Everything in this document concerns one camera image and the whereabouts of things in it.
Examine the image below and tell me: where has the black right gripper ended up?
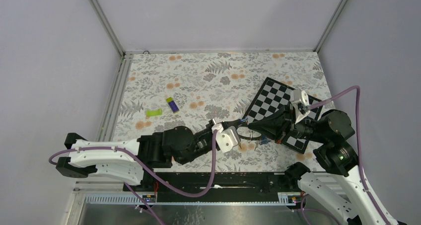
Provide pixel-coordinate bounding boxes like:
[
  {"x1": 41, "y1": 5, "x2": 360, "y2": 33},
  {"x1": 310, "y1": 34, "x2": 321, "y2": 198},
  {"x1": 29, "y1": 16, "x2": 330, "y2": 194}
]
[{"x1": 247, "y1": 101, "x2": 328, "y2": 143}]

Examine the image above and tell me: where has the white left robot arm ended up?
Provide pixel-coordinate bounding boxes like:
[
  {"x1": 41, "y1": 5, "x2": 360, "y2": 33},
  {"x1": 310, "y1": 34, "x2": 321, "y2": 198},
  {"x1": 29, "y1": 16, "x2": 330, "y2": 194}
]
[{"x1": 49, "y1": 119, "x2": 244, "y2": 191}]

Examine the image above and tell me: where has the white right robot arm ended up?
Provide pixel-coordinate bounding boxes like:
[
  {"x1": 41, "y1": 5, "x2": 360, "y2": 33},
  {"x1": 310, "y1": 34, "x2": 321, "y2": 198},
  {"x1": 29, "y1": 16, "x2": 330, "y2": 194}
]
[{"x1": 248, "y1": 89, "x2": 399, "y2": 225}]

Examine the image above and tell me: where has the black white chessboard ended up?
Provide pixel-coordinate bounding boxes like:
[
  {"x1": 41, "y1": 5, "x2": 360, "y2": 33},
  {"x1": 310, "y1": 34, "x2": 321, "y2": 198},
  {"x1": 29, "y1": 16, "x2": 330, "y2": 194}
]
[{"x1": 244, "y1": 77, "x2": 322, "y2": 154}]

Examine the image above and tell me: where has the purple yellow marker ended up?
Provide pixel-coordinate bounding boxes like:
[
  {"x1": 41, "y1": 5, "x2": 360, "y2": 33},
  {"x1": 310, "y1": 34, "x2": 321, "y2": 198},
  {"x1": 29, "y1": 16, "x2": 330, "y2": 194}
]
[{"x1": 166, "y1": 97, "x2": 179, "y2": 113}]

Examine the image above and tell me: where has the green marker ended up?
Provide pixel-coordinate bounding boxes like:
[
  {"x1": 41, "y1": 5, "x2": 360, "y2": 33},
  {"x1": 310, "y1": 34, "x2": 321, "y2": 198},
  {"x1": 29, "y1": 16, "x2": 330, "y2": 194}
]
[{"x1": 145, "y1": 108, "x2": 162, "y2": 117}]

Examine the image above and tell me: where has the black front rail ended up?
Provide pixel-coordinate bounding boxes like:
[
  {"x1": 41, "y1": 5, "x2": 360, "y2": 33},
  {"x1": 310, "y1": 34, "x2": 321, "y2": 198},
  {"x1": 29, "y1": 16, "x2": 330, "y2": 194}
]
[{"x1": 157, "y1": 168, "x2": 309, "y2": 193}]

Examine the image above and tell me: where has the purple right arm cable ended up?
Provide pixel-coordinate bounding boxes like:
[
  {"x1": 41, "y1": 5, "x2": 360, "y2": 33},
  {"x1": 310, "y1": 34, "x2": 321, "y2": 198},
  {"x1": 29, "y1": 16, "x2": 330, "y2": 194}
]
[{"x1": 302, "y1": 86, "x2": 396, "y2": 225}]

